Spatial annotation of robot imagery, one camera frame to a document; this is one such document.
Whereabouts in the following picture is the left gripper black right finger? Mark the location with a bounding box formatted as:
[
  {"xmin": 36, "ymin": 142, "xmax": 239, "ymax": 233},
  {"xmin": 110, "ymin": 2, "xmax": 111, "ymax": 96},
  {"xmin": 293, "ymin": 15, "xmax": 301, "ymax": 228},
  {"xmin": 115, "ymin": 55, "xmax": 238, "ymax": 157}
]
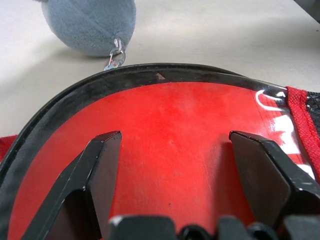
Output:
[{"xmin": 228, "ymin": 130, "xmax": 320, "ymax": 229}]

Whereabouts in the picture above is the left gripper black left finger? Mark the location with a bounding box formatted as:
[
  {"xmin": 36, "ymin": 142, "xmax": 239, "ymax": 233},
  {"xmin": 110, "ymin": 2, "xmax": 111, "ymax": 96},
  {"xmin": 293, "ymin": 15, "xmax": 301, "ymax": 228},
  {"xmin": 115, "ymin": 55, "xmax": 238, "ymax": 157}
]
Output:
[{"xmin": 21, "ymin": 130, "xmax": 123, "ymax": 240}]

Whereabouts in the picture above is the red table tennis paddle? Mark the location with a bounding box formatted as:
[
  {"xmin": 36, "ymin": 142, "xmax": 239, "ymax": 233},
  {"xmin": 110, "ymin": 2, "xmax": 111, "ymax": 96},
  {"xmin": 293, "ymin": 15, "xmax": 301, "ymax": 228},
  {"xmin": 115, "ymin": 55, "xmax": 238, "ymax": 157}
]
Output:
[{"xmin": 7, "ymin": 82, "xmax": 292, "ymax": 240}]

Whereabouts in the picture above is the black pouch with strap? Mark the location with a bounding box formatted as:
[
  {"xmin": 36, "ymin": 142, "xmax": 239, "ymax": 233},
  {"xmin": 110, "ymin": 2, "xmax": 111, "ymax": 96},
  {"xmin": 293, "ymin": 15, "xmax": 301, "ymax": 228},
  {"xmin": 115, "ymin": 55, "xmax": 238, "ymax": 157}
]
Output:
[{"xmin": 0, "ymin": 62, "xmax": 320, "ymax": 240}]

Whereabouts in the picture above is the pale plush zipper pull ball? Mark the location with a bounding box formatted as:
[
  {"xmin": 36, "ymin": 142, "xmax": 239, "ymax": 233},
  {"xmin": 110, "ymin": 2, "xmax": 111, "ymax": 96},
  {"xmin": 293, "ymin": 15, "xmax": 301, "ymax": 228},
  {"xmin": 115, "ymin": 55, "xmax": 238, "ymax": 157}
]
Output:
[{"xmin": 41, "ymin": 0, "xmax": 137, "ymax": 72}]

